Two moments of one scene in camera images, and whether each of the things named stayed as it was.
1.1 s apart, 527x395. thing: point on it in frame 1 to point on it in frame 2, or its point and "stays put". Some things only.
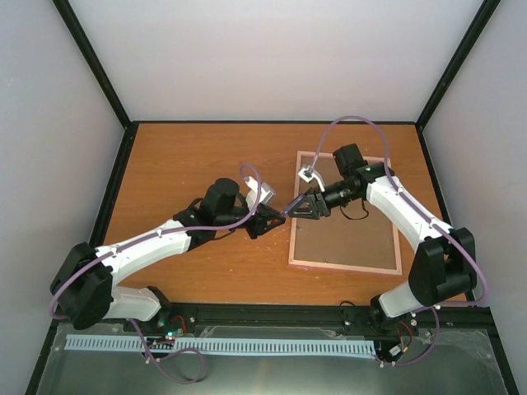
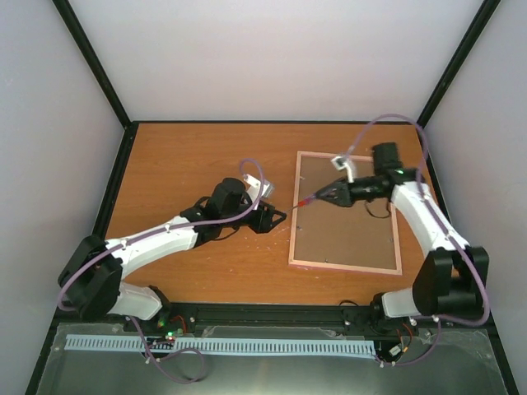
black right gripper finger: [294, 204] to [333, 187]
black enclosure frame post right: [474, 31] stays put
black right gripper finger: [314, 214] to [342, 199]
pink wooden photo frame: [366, 244] stays put
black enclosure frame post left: [75, 27] stays put
